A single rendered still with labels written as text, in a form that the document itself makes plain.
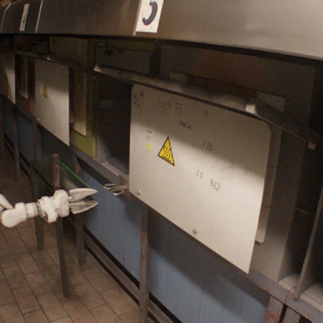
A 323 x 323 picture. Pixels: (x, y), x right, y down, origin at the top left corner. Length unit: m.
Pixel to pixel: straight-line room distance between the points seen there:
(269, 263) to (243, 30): 0.70
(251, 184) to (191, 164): 0.23
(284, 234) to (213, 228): 0.20
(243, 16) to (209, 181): 0.52
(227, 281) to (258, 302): 0.15
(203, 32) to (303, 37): 0.23
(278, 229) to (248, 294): 0.35
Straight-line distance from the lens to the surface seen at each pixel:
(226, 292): 1.43
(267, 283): 1.17
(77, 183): 2.15
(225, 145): 0.97
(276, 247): 1.10
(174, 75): 1.31
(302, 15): 0.59
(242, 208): 0.97
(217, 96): 0.82
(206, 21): 0.73
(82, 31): 1.23
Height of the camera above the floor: 1.52
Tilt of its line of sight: 18 degrees down
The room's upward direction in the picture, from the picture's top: 3 degrees clockwise
